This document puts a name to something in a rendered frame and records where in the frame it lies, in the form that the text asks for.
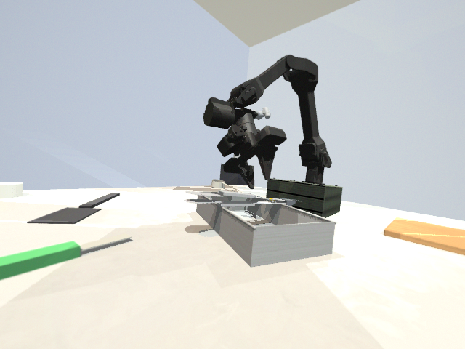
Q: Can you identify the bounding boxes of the light wooden board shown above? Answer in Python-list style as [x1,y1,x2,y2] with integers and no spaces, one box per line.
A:
[383,217,465,256]

